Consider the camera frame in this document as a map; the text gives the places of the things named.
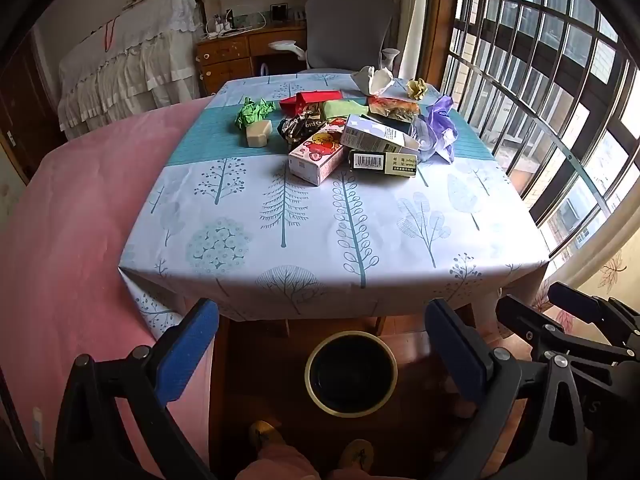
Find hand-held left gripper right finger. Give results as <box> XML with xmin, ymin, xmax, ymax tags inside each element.
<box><xmin>424</xmin><ymin>297</ymin><xmax>596</xmax><ymax>480</ymax></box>

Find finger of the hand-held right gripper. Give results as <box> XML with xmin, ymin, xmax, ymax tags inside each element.
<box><xmin>547</xmin><ymin>282</ymin><xmax>640</xmax><ymax>348</ymax></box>
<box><xmin>495</xmin><ymin>294</ymin><xmax>640</xmax><ymax>438</ymax></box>

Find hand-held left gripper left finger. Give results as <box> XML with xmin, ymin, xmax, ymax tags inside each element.
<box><xmin>52</xmin><ymin>297</ymin><xmax>221</xmax><ymax>480</ymax></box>

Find black bin with yellow rim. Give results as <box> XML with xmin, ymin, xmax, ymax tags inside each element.
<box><xmin>304</xmin><ymin>330</ymin><xmax>399</xmax><ymax>417</ymax></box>

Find green box with barcode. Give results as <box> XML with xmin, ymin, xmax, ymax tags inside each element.
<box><xmin>347</xmin><ymin>149</ymin><xmax>420</xmax><ymax>178</ymax></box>

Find white tissue paper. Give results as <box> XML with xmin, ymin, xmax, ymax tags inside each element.
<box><xmin>350</xmin><ymin>65</ymin><xmax>396</xmax><ymax>97</ymax></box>

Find wooden table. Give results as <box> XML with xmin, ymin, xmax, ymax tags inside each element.
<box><xmin>260</xmin><ymin>316</ymin><xmax>396</xmax><ymax>339</ymax></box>

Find yellow slipper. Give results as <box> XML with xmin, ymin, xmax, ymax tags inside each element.
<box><xmin>248</xmin><ymin>420</ymin><xmax>287</xmax><ymax>453</ymax></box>
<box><xmin>339</xmin><ymin>438</ymin><xmax>375</xmax><ymax>473</ymax></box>

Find person's pink pants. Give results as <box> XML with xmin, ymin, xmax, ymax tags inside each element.
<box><xmin>235</xmin><ymin>442</ymin><xmax>371</xmax><ymax>480</ymax></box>

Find tree print tablecloth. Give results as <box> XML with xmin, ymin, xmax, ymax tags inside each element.
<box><xmin>117</xmin><ymin>71</ymin><xmax>551</xmax><ymax>341</ymax></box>

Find pink bedsheet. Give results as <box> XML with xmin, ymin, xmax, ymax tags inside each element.
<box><xmin>0</xmin><ymin>97</ymin><xmax>221</xmax><ymax>480</ymax></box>

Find purple plastic bag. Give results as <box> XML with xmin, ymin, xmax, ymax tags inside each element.
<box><xmin>412</xmin><ymin>95</ymin><xmax>459</xmax><ymax>164</ymax></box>

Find beige rectangular block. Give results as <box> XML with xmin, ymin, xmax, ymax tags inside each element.
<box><xmin>245</xmin><ymin>120</ymin><xmax>274</xmax><ymax>149</ymax></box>

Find white lavender carton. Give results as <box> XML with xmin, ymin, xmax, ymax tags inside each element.
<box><xmin>340</xmin><ymin>114</ymin><xmax>421</xmax><ymax>156</ymax></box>

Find pink cartoon box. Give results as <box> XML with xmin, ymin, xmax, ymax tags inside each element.
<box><xmin>288</xmin><ymin>127</ymin><xmax>351</xmax><ymax>187</ymax></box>

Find green crumpled paper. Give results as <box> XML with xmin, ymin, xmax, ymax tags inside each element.
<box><xmin>235</xmin><ymin>96</ymin><xmax>277</xmax><ymax>133</ymax></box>

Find black crumpled wrapper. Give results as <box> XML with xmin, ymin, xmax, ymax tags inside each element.
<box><xmin>277</xmin><ymin>112</ymin><xmax>328</xmax><ymax>153</ymax></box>

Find orange snack bag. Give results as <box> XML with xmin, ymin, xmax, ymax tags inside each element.
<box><xmin>367</xmin><ymin>95</ymin><xmax>421</xmax><ymax>123</ymax></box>

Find light green packet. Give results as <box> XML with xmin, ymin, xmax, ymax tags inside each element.
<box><xmin>322</xmin><ymin>100</ymin><xmax>371</xmax><ymax>122</ymax></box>

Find red packet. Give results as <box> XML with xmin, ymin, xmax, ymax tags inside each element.
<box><xmin>279</xmin><ymin>90</ymin><xmax>344</xmax><ymax>117</ymax></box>

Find dark wooden door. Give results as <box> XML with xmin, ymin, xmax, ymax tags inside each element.
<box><xmin>0</xmin><ymin>25</ymin><xmax>66</xmax><ymax>181</ymax></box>

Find wooden desk with drawers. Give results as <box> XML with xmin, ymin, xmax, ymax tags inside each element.
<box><xmin>195</xmin><ymin>20</ymin><xmax>308</xmax><ymax>98</ymax></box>

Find white lace furniture cover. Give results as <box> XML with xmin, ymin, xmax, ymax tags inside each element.
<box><xmin>56</xmin><ymin>0</ymin><xmax>208</xmax><ymax>133</ymax></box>

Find pale curtain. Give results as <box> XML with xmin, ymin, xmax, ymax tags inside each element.
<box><xmin>390</xmin><ymin>0</ymin><xmax>433</xmax><ymax>78</ymax></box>

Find grey office chair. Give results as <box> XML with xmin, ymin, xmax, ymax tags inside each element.
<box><xmin>268</xmin><ymin>0</ymin><xmax>403</xmax><ymax>75</ymax></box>

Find wooden window frame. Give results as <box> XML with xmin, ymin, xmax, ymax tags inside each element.
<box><xmin>417</xmin><ymin>0</ymin><xmax>463</xmax><ymax>93</ymax></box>

